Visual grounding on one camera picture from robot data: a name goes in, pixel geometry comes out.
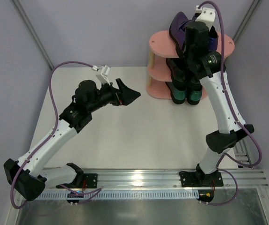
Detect green metallic shoe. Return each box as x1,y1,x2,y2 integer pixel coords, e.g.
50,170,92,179
165,82,187,105
186,87,202,105

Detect left aluminium frame post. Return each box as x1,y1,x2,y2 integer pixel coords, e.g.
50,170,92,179
10,0,54,70

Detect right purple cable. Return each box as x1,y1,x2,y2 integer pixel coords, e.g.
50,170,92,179
194,1,263,206

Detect black glossy shoe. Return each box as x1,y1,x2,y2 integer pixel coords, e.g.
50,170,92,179
187,71,202,91
166,58,187,90

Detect purple shoe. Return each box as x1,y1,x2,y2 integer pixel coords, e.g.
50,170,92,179
169,12,189,59
207,26,218,52

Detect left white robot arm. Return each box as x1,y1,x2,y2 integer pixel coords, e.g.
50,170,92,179
4,79,141,202

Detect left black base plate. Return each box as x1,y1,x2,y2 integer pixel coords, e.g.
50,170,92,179
72,173,98,189

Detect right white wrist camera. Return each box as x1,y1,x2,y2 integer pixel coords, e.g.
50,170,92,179
195,5,216,29

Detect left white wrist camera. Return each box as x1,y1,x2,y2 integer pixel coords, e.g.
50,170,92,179
92,65,111,85

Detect aluminium mounting rail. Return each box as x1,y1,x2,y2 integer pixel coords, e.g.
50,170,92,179
84,168,269,190

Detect slotted grey cable duct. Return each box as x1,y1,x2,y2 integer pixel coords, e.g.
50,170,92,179
37,189,199,201

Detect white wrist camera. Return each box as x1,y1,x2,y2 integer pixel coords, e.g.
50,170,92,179
195,5,216,29
92,65,111,85

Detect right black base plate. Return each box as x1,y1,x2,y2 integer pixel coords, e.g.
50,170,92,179
179,171,224,188

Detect pink three-tier shoe shelf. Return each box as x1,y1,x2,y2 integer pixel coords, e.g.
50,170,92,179
145,30,235,99

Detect aluminium frame post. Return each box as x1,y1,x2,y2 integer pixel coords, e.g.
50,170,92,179
10,0,54,70
232,0,262,44

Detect right aluminium frame post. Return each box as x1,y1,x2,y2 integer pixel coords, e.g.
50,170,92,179
232,0,262,44

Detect purple cable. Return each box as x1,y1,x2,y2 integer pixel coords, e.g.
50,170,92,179
9,61,102,209
194,1,263,206

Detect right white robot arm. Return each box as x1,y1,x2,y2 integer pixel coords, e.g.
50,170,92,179
179,22,254,188

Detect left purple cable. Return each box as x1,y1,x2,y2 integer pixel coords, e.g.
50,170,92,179
9,61,102,209

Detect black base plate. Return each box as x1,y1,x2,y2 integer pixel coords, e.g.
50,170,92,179
72,173,98,189
179,171,224,188

